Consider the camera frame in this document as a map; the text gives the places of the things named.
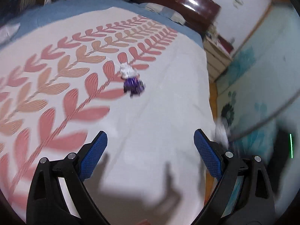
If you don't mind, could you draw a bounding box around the purple foil wrapper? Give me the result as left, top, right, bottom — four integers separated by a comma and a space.
124, 76, 145, 97

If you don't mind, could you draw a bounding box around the flat blue white pillow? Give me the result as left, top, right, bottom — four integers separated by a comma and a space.
139, 3, 186, 26

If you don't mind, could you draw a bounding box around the beige wooden nightstand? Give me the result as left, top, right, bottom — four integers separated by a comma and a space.
203, 36, 232, 83

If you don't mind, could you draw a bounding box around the dark red wooden headboard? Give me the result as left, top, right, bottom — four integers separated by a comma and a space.
130, 0, 221, 36

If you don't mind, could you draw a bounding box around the white leaf-pattern bed cover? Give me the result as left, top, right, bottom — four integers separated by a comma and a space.
1, 7, 215, 224

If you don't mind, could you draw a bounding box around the white cloth on bed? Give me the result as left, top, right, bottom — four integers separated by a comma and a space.
0, 23, 20, 44

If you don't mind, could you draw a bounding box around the floral sliding wardrobe door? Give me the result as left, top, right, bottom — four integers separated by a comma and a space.
215, 2, 300, 216

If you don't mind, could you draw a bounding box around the blue bed sheet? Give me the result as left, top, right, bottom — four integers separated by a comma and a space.
1, 0, 203, 48

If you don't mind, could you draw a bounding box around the white deer wall hook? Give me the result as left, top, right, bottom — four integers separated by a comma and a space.
233, 0, 244, 9

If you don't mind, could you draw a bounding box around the white tissue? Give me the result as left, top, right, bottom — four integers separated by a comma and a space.
120, 63, 138, 80

